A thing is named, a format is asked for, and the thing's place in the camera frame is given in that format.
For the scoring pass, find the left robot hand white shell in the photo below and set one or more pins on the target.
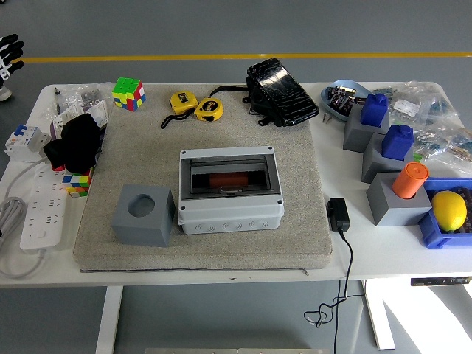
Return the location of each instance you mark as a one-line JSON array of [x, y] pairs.
[[9, 53]]

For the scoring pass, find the orange cylinder battery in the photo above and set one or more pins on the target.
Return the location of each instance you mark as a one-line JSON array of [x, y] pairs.
[[407, 180], [226, 180]]

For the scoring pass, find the transparent grey box lid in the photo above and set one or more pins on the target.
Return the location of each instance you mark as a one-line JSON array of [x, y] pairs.
[[258, 190]]

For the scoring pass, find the grey plastic junction box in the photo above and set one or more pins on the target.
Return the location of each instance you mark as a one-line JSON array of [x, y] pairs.
[[228, 217]]

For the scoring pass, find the blue block battery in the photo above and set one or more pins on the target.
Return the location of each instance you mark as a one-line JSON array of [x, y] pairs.
[[373, 110], [396, 144]]

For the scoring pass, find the person's shoe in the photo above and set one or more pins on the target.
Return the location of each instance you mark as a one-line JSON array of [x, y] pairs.
[[4, 95]]

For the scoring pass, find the white circuit breaker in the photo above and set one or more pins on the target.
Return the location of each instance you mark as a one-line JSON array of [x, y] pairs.
[[26, 144]]

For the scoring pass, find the clear bags of small parts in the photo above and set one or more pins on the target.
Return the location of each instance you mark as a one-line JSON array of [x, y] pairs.
[[92, 107]]

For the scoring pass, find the black cloth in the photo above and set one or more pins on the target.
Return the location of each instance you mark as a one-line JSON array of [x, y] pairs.
[[77, 142]]

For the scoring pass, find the colourful puzzle cube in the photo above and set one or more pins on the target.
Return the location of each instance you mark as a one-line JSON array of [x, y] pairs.
[[77, 184], [127, 94]]

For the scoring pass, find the white power strip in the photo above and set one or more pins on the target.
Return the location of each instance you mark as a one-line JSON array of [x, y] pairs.
[[46, 214]]

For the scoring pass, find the yellow tape measure squarish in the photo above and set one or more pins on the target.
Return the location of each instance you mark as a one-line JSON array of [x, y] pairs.
[[182, 101]]

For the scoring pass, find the yellow tape measure round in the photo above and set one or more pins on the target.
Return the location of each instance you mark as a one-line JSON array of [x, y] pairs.
[[208, 108]]

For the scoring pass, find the grey cube holder round hole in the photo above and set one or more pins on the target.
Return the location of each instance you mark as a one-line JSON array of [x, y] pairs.
[[140, 228]]

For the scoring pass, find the glossy black pouch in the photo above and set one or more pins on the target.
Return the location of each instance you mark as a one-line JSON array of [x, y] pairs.
[[282, 92]]

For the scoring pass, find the grey-brown mat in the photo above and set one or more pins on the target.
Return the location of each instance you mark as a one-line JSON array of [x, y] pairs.
[[206, 254]]

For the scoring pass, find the white table leg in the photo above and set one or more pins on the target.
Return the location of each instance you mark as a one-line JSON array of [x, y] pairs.
[[108, 321], [380, 321]]

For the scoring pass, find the light blue dish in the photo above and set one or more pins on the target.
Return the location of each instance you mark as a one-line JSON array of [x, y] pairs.
[[328, 105]]

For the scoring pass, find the small screws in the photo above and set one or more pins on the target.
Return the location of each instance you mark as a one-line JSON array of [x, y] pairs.
[[326, 118]]

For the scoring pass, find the dark components in dish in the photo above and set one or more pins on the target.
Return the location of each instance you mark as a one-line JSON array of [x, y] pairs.
[[339, 99]]

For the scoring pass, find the clear bags of electronic parts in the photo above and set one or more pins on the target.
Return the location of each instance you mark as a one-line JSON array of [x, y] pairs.
[[435, 121]]

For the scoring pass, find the blue plastic bin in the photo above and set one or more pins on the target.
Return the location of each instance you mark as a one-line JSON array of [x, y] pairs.
[[431, 232]]

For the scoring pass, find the yellow lemon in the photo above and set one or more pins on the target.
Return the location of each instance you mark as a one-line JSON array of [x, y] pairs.
[[448, 212]]

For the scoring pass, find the dark components in bin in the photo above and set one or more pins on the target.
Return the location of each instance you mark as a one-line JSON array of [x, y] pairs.
[[467, 206]]

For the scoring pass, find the black table control panel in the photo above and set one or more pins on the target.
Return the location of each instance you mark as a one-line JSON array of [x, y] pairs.
[[439, 281]]

